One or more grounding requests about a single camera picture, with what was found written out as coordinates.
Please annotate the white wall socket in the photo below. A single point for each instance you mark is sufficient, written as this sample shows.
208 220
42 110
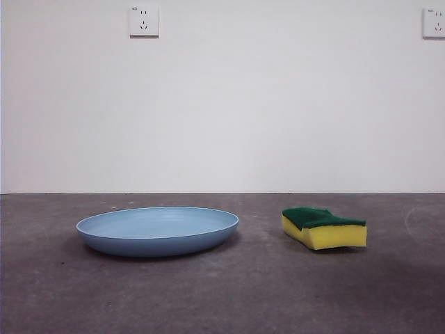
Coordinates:
144 21
434 22

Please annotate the yellow sponge with green pad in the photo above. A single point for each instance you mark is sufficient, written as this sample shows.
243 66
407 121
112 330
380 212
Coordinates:
333 238

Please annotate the blue round plate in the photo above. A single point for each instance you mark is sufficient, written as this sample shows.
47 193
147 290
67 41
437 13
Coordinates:
156 240

